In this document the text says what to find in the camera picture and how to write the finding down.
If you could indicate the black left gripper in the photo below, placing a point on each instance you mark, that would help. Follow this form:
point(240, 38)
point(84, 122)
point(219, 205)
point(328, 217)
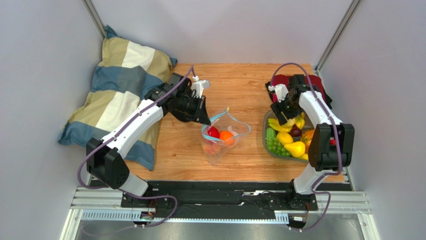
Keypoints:
point(203, 117)

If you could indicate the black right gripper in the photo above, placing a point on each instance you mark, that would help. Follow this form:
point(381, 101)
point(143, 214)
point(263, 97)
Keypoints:
point(286, 113)

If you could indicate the red tomato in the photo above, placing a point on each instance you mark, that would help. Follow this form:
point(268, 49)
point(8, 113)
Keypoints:
point(213, 132)

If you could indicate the clear zip top bag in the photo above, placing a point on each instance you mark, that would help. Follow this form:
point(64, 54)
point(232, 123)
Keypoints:
point(224, 120)

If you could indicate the orange fruit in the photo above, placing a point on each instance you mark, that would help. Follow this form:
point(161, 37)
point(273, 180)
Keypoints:
point(227, 137)

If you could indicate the pink peach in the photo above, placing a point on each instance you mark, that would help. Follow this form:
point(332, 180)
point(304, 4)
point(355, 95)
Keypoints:
point(211, 149)

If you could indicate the yellow lemon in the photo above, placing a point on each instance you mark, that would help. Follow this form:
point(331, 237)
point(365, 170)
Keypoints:
point(284, 138)

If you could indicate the green grape bunch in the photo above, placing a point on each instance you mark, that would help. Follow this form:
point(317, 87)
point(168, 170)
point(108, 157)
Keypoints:
point(274, 146)

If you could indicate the yellow pear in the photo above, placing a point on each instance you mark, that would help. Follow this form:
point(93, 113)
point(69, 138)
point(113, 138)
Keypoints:
point(296, 149)

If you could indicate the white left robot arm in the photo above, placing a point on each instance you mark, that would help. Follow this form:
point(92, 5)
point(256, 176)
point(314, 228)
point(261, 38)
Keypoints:
point(105, 158)

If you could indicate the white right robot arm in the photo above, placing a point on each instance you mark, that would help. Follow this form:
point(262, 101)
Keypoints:
point(331, 147)

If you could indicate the green cucumber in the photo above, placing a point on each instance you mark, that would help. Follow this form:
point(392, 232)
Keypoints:
point(270, 134)

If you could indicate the dark purple plum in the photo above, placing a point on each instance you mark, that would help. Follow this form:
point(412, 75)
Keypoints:
point(295, 131)

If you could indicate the grey fruit tray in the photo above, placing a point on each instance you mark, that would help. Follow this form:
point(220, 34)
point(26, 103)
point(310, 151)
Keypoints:
point(308, 125)

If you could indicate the orange pineapple toy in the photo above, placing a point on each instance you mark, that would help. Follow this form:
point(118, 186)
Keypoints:
point(307, 136)

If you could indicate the folded red cloth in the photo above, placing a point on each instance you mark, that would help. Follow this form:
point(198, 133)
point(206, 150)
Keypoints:
point(285, 79)

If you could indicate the yellow banana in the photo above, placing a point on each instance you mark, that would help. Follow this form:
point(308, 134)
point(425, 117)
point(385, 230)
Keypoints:
point(304, 157)

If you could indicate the striped blue beige pillow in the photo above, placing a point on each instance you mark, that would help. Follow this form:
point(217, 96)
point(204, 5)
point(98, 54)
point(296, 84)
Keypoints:
point(126, 73)

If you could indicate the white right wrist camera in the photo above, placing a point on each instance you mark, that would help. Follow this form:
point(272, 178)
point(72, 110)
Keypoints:
point(278, 92)

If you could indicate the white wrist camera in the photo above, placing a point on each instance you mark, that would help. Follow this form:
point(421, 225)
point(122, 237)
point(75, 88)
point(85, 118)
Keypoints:
point(198, 86)
point(278, 92)

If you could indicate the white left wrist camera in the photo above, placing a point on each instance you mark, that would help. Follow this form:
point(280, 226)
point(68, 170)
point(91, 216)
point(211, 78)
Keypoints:
point(198, 86)

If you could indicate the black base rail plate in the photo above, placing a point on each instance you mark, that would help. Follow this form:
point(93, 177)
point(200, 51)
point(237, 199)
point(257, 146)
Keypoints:
point(221, 200)

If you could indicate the right aluminium frame post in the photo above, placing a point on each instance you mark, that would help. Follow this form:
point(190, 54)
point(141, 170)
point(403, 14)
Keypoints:
point(338, 33)

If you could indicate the aluminium frame post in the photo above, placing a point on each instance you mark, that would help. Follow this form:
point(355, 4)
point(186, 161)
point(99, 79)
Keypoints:
point(95, 17)
point(338, 33)

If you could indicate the left aluminium frame post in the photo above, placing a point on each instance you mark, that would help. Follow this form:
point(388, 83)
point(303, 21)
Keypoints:
point(95, 17)

